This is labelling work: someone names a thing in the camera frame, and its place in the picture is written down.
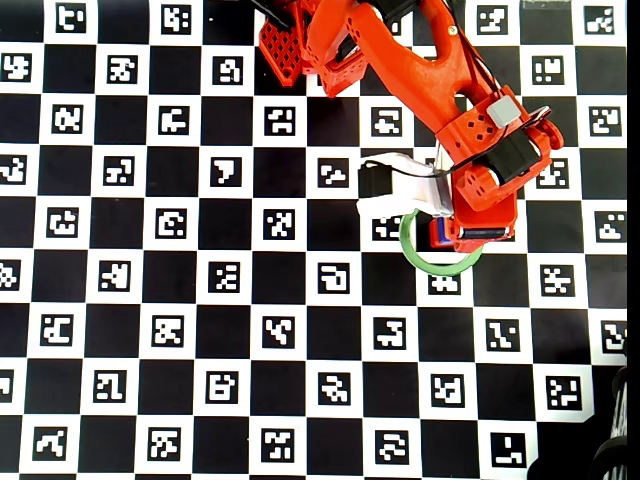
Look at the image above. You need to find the red gripper body, black motor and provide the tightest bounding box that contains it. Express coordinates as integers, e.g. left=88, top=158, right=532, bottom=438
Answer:
left=447, top=130, right=554, bottom=254

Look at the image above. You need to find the red cube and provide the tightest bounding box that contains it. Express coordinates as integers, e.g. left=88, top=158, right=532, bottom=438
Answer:
left=429, top=218, right=454, bottom=249

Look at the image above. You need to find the black white marker checkerboard mat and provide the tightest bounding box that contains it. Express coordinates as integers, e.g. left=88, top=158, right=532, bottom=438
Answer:
left=0, top=0, right=629, bottom=476

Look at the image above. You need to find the green flat ring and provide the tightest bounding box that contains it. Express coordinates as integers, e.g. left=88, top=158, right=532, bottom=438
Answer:
left=399, top=209, right=485, bottom=277

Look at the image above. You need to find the white wrist camera with mount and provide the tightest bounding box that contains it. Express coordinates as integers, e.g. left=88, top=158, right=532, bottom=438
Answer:
left=355, top=153, right=454, bottom=220

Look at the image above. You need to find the black flexible camera stand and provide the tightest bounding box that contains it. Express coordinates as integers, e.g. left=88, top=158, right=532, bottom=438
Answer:
left=529, top=364, right=640, bottom=480

